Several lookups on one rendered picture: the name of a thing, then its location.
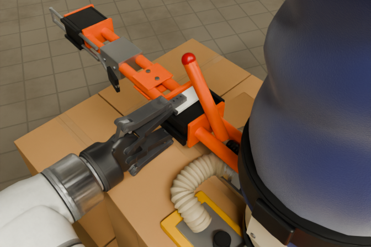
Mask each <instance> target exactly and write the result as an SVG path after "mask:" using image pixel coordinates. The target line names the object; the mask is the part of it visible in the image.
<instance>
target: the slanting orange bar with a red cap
mask: <svg viewBox="0 0 371 247"><path fill-rule="evenodd" d="M181 60H182V64H183V65H184V68H185V70H186V72H187V74H188V77H189V79H190V81H191V83H192V85H193V88H194V90H195V92H196V94H197V97H198V99H199V101H200V103H201V105H202V108H203V110H204V112H205V115H206V117H207V119H208V121H209V123H210V126H211V128H212V131H213V133H214V135H215V137H216V138H217V139H218V140H220V141H221V142H224V141H226V140H227V139H229V134H228V132H227V130H226V127H225V125H224V123H223V120H222V118H221V116H220V114H219V111H218V109H217V107H216V104H215V102H214V99H213V97H212V95H211V93H210V90H209V88H208V86H207V83H206V81H205V79H204V76H203V74H202V72H201V70H200V67H199V65H198V63H197V60H196V57H195V55H194V54H193V53H191V52H187V53H185V54H184V55H183V56H182V59H181Z"/></svg>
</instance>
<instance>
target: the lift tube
mask: <svg viewBox="0 0 371 247"><path fill-rule="evenodd" d="M263 50H264V59H265V62H266V66H267V70H268V75H267V76H266V78H265V80H264V82H263V83H262V85H261V87H260V89H259V91H258V93H257V95H256V97H255V100H254V103H253V107H252V110H251V114H250V120H249V128H248V131H249V138H250V145H251V152H252V156H253V160H254V163H255V166H256V170H257V174H258V176H259V177H260V178H261V180H262V181H263V183H264V184H265V186H266V187H267V188H268V189H269V190H270V191H271V192H272V193H273V194H274V195H275V196H276V197H277V198H278V199H279V200H280V201H281V202H282V203H283V204H284V205H285V206H286V207H287V208H288V209H290V210H291V211H293V212H294V213H296V214H297V215H298V216H300V217H302V218H305V219H307V220H309V221H312V222H314V223H317V224H319V225H321V226H324V227H326V228H328V229H331V230H334V231H337V232H340V233H343V234H346V235H354V236H362V237H371V0H285V1H284V3H283V4H282V5H281V7H280V8H279V10H278V11H277V13H276V14H275V16H274V18H273V19H272V21H271V23H270V25H269V27H268V30H267V34H266V39H265V42H264V47H263Z"/></svg>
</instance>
